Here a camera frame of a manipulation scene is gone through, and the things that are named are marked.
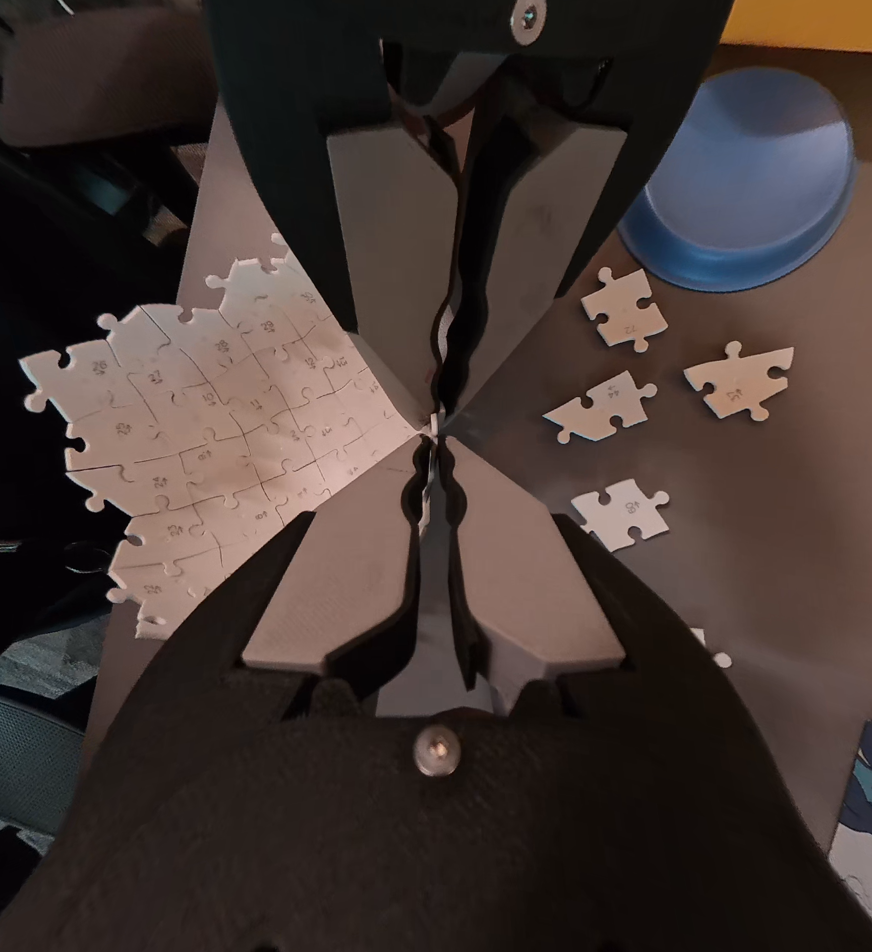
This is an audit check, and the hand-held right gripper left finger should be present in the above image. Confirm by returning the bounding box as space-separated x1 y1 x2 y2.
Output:
241 435 433 704

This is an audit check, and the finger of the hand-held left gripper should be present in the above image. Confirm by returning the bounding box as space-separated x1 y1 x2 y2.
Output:
438 113 628 419
324 118 459 432

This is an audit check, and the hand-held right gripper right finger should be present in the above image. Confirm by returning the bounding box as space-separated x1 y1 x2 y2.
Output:
438 435 626 718

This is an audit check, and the single white puzzle piece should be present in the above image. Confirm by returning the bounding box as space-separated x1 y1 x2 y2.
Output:
542 369 658 445
581 266 669 354
571 478 671 555
419 402 452 533
689 627 734 670
683 341 795 422

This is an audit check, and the assembled white puzzle section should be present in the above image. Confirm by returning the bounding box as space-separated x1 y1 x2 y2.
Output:
19 234 437 641

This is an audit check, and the blue plastic dish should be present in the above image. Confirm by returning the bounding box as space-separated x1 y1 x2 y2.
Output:
616 67 858 290

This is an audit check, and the yellow plastic bin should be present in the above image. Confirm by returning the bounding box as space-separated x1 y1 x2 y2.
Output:
722 0 872 53

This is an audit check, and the metal key ring clip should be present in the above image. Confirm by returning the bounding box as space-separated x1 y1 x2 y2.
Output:
0 539 113 574

